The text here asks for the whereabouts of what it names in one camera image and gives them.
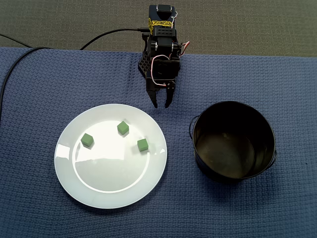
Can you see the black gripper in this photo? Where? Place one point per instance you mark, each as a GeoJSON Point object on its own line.
{"type": "Point", "coordinates": [158, 89]}

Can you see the green cube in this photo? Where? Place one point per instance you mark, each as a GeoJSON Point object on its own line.
{"type": "Point", "coordinates": [123, 127]}
{"type": "Point", "coordinates": [87, 140]}
{"type": "Point", "coordinates": [142, 145]}

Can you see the white round plate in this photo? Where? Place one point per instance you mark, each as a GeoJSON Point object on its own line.
{"type": "Point", "coordinates": [111, 173]}

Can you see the black metal bucket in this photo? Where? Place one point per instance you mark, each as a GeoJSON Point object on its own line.
{"type": "Point", "coordinates": [227, 153]}

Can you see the blue woven cloth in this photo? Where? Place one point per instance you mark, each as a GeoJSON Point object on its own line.
{"type": "Point", "coordinates": [49, 210]}

